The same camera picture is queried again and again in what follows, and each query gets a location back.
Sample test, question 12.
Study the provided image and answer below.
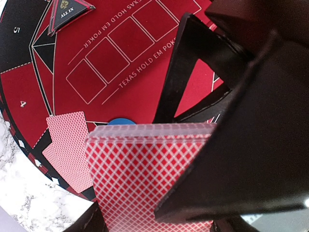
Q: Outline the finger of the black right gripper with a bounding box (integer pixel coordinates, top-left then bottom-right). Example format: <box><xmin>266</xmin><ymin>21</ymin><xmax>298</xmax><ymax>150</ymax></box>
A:
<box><xmin>154</xmin><ymin>30</ymin><xmax>309</xmax><ymax>223</ymax></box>
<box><xmin>153</xmin><ymin>0</ymin><xmax>309</xmax><ymax>123</ymax></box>

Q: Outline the single red playing card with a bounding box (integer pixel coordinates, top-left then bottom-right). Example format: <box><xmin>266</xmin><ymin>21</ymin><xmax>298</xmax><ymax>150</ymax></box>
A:
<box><xmin>42</xmin><ymin>144</ymin><xmax>93</xmax><ymax>193</ymax></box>

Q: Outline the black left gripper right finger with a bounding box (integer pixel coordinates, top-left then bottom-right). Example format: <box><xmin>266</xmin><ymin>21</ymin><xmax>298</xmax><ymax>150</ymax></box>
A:
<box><xmin>212</xmin><ymin>217</ymin><xmax>259</xmax><ymax>232</ymax></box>

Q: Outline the red playing card deck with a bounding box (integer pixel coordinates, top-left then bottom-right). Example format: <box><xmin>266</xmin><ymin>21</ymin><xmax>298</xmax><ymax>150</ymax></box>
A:
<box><xmin>85</xmin><ymin>122</ymin><xmax>216</xmax><ymax>232</ymax></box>

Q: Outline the triangular all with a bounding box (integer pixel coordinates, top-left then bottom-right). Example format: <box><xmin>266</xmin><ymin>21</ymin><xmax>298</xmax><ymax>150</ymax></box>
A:
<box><xmin>48</xmin><ymin>0</ymin><xmax>95</xmax><ymax>36</ymax></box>

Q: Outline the blue small blind button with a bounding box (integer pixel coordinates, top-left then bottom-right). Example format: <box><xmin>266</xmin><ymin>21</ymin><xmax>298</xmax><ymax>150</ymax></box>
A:
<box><xmin>107</xmin><ymin>117</ymin><xmax>136</xmax><ymax>126</ymax></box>

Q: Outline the round red black poker mat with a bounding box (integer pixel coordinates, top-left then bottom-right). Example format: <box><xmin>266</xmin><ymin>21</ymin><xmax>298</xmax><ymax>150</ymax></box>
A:
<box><xmin>0</xmin><ymin>0</ymin><xmax>215</xmax><ymax>201</ymax></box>

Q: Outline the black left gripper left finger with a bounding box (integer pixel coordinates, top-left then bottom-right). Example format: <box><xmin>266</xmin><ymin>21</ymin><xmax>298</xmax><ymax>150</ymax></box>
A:
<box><xmin>64</xmin><ymin>202</ymin><xmax>106</xmax><ymax>232</ymax></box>

